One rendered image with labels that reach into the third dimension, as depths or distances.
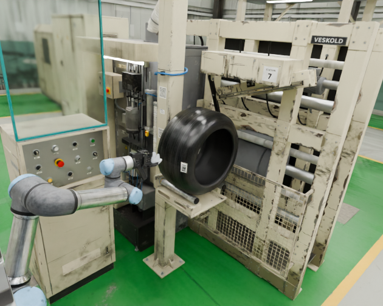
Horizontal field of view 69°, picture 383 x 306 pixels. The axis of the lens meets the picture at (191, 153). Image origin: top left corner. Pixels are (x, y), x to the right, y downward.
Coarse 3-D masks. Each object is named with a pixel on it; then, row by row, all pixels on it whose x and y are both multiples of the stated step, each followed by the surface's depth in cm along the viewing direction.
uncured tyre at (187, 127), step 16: (192, 112) 169; (208, 112) 168; (176, 128) 164; (192, 128) 159; (208, 128) 161; (224, 128) 171; (160, 144) 168; (176, 144) 160; (192, 144) 157; (208, 144) 209; (224, 144) 202; (176, 160) 160; (192, 160) 159; (208, 160) 209; (224, 160) 202; (176, 176) 164; (192, 176) 164; (208, 176) 201; (224, 176) 189; (192, 192) 174
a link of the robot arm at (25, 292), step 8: (24, 288) 104; (32, 288) 104; (16, 296) 101; (24, 296) 101; (32, 296) 102; (40, 296) 102; (16, 304) 98; (24, 304) 99; (32, 304) 99; (40, 304) 100
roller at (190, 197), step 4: (160, 180) 196; (164, 180) 195; (164, 184) 194; (168, 184) 191; (172, 184) 190; (172, 188) 188; (176, 188) 186; (176, 192) 186; (180, 192) 183; (184, 192) 182; (184, 196) 181; (188, 196) 178; (192, 196) 178; (192, 200) 176; (196, 200) 176
